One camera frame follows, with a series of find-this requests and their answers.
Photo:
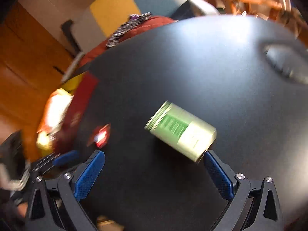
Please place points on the leopard print cloth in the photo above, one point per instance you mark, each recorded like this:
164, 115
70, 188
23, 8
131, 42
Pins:
134, 20

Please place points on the small red candy packet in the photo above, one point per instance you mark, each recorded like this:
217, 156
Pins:
100, 136

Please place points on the green tea box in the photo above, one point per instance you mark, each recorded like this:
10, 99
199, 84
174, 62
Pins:
184, 132

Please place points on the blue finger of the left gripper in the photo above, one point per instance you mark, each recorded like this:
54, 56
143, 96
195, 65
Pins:
65, 158

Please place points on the red quilted jacket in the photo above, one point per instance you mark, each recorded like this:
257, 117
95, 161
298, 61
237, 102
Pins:
152, 23

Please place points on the red gold tray box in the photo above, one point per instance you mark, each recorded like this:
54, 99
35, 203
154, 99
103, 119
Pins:
63, 113

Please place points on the yellow blue grey armchair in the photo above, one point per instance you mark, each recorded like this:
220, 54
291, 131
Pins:
103, 17

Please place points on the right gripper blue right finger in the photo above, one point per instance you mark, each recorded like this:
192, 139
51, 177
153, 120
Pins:
221, 174

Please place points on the wooden side table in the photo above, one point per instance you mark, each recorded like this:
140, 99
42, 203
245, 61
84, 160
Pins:
280, 11

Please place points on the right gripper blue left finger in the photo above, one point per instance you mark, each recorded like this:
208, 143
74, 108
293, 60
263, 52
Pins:
87, 173

